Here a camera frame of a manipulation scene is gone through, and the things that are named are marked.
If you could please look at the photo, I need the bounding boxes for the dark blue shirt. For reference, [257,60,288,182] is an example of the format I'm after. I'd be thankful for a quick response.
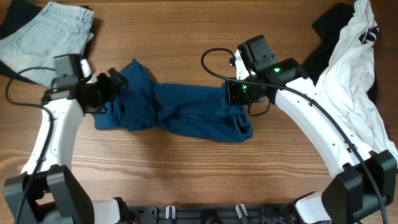
[93,60,253,143]

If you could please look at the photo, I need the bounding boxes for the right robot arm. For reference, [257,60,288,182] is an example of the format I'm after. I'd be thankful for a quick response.
[226,35,397,223]

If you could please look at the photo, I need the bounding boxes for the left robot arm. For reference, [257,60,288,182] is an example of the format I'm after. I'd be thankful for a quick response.
[4,54,130,223]

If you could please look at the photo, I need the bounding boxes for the light blue folded jeans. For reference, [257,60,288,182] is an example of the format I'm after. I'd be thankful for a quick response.
[1,2,94,88]

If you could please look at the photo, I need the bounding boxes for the white shirt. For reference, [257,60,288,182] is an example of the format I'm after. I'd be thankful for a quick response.
[315,0,397,157]

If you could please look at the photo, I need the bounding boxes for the black folded garment under jeans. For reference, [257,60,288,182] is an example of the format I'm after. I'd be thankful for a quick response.
[0,0,94,85]

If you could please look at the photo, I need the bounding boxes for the black garment at right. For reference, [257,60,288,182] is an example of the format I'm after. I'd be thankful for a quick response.
[302,1,380,105]

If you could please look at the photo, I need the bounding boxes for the black right camera cable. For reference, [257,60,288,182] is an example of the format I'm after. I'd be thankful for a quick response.
[200,47,389,224]

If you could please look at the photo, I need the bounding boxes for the black camera cable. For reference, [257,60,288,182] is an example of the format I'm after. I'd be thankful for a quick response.
[4,66,57,224]
[200,47,389,224]

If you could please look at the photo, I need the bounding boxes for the black left camera cable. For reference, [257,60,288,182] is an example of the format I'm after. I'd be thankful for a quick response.
[4,66,57,224]

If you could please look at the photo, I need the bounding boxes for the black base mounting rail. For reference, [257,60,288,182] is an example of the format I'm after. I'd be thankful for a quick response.
[129,204,300,224]

